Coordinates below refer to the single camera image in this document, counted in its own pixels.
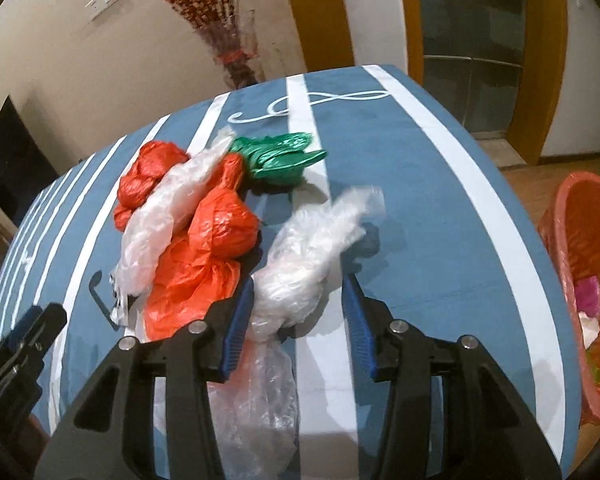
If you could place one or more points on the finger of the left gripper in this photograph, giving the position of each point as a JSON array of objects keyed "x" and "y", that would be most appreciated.
[
  {"x": 41, "y": 335},
  {"x": 10, "y": 343}
]

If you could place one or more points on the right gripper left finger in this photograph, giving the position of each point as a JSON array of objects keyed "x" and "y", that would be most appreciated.
[{"x": 107, "y": 433}]

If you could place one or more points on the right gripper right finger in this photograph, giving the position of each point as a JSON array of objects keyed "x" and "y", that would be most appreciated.
[{"x": 448, "y": 400}]

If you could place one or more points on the clear plastic bag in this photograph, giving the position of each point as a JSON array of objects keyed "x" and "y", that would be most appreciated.
[{"x": 255, "y": 413}]

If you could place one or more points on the red plastic bag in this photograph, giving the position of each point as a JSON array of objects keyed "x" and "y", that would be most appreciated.
[{"x": 156, "y": 158}]

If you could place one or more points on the light green plastic bag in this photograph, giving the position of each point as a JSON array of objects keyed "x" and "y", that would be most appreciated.
[{"x": 593, "y": 361}]

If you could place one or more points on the blue white striped tablecloth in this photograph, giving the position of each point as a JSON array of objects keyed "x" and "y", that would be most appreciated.
[{"x": 455, "y": 252}]

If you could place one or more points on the magenta purple plastic bag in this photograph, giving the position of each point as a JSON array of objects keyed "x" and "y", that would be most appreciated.
[{"x": 587, "y": 293}]

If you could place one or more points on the black television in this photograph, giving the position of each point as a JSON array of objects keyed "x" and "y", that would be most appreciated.
[{"x": 24, "y": 169}]

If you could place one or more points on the orange plastic bag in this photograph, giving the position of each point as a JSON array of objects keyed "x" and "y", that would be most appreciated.
[{"x": 201, "y": 265}]

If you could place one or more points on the translucent white plastic bag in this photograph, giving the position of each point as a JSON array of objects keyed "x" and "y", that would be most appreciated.
[{"x": 149, "y": 231}]

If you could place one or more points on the orange plastic waste basket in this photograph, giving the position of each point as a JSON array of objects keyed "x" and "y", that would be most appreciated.
[{"x": 570, "y": 231}]

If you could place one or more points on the dark green plastic bag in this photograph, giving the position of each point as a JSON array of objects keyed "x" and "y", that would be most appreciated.
[{"x": 278, "y": 160}]

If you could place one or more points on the dark glass door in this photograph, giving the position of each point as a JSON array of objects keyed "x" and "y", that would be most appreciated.
[{"x": 473, "y": 60}]

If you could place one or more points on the white wall socket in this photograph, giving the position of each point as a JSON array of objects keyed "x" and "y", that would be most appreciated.
[{"x": 96, "y": 8}]

